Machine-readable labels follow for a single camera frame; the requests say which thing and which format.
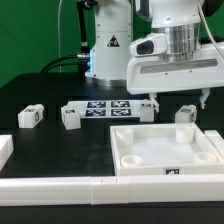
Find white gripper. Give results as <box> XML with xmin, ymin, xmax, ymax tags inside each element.
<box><xmin>127</xmin><ymin>41</ymin><xmax>224</xmax><ymax>112</ymax></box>

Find white square table top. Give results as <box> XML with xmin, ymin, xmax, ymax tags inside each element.
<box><xmin>110</xmin><ymin>123</ymin><xmax>224</xmax><ymax>176</ymax></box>

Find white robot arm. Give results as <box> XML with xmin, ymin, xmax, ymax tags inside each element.
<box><xmin>78</xmin><ymin>0</ymin><xmax>224</xmax><ymax>102</ymax></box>

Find white right fence block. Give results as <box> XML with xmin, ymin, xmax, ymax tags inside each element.
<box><xmin>205</xmin><ymin>130</ymin><xmax>224</xmax><ymax>157</ymax></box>

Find white fence block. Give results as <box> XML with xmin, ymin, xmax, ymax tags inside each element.
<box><xmin>0</xmin><ymin>135</ymin><xmax>14</xmax><ymax>171</ymax></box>
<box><xmin>205</xmin><ymin>130</ymin><xmax>224</xmax><ymax>157</ymax></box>

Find white fiducial marker sheet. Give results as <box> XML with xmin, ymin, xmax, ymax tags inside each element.
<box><xmin>68</xmin><ymin>100</ymin><xmax>142</xmax><ymax>118</ymax></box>

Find white left fence block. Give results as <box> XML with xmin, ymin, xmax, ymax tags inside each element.
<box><xmin>0</xmin><ymin>135</ymin><xmax>14</xmax><ymax>171</ymax></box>

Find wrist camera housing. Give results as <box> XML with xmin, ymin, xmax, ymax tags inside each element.
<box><xmin>130</xmin><ymin>33</ymin><xmax>168</xmax><ymax>57</ymax></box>

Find black cables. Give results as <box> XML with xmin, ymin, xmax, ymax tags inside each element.
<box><xmin>39</xmin><ymin>0</ymin><xmax>99</xmax><ymax>74</ymax></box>

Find white front fence rail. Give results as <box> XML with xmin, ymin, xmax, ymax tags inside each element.
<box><xmin>0</xmin><ymin>174</ymin><xmax>224</xmax><ymax>206</ymax></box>

